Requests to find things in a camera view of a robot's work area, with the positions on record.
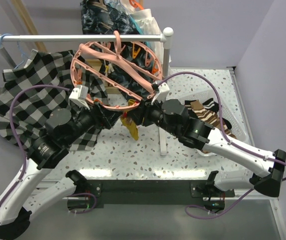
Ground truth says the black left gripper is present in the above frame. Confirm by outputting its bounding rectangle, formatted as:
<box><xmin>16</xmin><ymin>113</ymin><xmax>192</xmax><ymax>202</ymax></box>
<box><xmin>64</xmin><ymin>98</ymin><xmax>123</xmax><ymax>146</ymax></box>

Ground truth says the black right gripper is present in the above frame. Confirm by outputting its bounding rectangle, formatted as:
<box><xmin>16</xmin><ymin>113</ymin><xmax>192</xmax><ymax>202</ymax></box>
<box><xmin>127</xmin><ymin>95</ymin><xmax>179</xmax><ymax>137</ymax></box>

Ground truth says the yellow sock with pattern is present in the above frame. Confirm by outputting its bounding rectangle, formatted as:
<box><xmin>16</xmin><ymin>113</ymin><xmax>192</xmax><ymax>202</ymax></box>
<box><xmin>120</xmin><ymin>111</ymin><xmax>139</xmax><ymax>141</ymax></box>

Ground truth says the pink round clip hanger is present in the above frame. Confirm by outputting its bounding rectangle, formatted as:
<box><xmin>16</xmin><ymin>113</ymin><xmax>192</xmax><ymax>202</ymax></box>
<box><xmin>70</xmin><ymin>31</ymin><xmax>163</xmax><ymax>111</ymax></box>

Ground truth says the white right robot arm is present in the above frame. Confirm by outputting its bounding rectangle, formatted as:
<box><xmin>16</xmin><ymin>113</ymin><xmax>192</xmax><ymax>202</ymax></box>
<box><xmin>128</xmin><ymin>99</ymin><xmax>286</xmax><ymax>198</ymax></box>

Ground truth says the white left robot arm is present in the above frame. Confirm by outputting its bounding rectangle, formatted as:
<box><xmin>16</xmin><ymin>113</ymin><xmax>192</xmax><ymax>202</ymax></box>
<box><xmin>0</xmin><ymin>104</ymin><xmax>122</xmax><ymax>240</ymax></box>

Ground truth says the orange plastic hanger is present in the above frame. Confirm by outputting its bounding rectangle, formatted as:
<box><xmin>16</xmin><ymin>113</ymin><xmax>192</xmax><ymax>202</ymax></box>
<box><xmin>129</xmin><ymin>0</ymin><xmax>144</xmax><ymax>10</ymax></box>

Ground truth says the black white checkered shirt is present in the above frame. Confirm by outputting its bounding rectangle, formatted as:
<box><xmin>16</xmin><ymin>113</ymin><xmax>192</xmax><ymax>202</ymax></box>
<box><xmin>0</xmin><ymin>49</ymin><xmax>110</xmax><ymax>152</ymax></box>

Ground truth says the dark blue patterned garment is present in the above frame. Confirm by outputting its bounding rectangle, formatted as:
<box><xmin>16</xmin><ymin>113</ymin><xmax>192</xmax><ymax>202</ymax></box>
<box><xmin>80</xmin><ymin>0</ymin><xmax>154</xmax><ymax>98</ymax></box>

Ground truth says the brown striped sock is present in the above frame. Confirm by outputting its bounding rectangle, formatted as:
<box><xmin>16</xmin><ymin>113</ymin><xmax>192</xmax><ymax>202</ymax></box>
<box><xmin>190</xmin><ymin>99</ymin><xmax>232</xmax><ymax>131</ymax></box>

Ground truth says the white clothes rack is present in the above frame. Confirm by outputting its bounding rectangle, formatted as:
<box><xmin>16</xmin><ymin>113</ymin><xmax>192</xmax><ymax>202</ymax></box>
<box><xmin>0</xmin><ymin>26</ymin><xmax>175</xmax><ymax>157</ymax></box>

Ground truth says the white garment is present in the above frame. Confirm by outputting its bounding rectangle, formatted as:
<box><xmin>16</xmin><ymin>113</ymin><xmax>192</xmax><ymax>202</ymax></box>
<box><xmin>120</xmin><ymin>0</ymin><xmax>165</xmax><ymax>76</ymax></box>

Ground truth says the white plastic basket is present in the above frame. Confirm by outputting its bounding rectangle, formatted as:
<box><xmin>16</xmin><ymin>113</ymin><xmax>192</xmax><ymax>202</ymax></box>
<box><xmin>178</xmin><ymin>89</ymin><xmax>249</xmax><ymax>143</ymax></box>

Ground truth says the teal garment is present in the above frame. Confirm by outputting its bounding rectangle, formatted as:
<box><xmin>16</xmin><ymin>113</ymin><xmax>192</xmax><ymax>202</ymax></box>
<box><xmin>105</xmin><ymin>0</ymin><xmax>149</xmax><ymax>35</ymax></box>

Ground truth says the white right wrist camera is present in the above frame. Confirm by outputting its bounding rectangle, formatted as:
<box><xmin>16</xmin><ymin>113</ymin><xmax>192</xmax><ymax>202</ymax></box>
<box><xmin>151</xmin><ymin>80</ymin><xmax>170</xmax><ymax>105</ymax></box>

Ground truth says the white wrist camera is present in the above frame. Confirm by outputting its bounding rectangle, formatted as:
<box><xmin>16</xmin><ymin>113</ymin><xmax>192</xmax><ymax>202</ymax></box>
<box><xmin>69</xmin><ymin>85</ymin><xmax>90</xmax><ymax>110</ymax></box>
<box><xmin>151</xmin><ymin>80</ymin><xmax>170</xmax><ymax>105</ymax></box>

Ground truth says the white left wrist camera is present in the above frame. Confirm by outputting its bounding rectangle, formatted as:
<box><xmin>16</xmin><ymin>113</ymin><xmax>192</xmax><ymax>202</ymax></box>
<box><xmin>69</xmin><ymin>85</ymin><xmax>90</xmax><ymax>110</ymax></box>

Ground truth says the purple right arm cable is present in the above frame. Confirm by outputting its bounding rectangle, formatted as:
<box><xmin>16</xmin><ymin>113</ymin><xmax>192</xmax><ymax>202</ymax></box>
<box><xmin>157</xmin><ymin>71</ymin><xmax>286</xmax><ymax>182</ymax></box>

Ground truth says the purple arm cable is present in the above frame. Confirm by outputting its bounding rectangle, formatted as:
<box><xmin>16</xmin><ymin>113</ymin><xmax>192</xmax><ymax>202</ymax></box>
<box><xmin>157</xmin><ymin>71</ymin><xmax>286</xmax><ymax>182</ymax></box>
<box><xmin>0</xmin><ymin>84</ymin><xmax>71</xmax><ymax>231</ymax></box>

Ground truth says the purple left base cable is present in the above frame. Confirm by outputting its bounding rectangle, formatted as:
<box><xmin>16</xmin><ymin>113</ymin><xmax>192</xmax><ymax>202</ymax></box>
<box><xmin>69</xmin><ymin>192</ymin><xmax>99</xmax><ymax>215</ymax></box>

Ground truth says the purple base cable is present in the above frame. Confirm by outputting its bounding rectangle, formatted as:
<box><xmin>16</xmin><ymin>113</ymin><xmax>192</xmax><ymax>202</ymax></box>
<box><xmin>184</xmin><ymin>188</ymin><xmax>255</xmax><ymax>220</ymax></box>
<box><xmin>69</xmin><ymin>192</ymin><xmax>99</xmax><ymax>215</ymax></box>

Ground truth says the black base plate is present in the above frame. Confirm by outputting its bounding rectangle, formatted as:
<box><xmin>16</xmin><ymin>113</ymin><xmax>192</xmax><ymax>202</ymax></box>
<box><xmin>67</xmin><ymin>178</ymin><xmax>235</xmax><ymax>210</ymax></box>

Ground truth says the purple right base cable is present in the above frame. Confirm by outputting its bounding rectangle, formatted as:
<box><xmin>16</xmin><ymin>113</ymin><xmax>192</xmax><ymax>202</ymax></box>
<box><xmin>184</xmin><ymin>188</ymin><xmax>255</xmax><ymax>220</ymax></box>

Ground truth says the light blue wire hanger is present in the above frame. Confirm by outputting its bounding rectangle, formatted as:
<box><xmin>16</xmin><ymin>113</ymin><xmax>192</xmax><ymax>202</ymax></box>
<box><xmin>0</xmin><ymin>32</ymin><xmax>30</xmax><ymax>69</ymax></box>

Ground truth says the wooden frame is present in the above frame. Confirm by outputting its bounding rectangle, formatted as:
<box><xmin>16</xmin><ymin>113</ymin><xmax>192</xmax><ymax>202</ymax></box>
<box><xmin>12</xmin><ymin>0</ymin><xmax>47</xmax><ymax>52</ymax></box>

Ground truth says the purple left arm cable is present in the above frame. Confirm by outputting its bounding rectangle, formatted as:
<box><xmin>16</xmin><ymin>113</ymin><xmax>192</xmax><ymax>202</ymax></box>
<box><xmin>0</xmin><ymin>84</ymin><xmax>71</xmax><ymax>231</ymax></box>

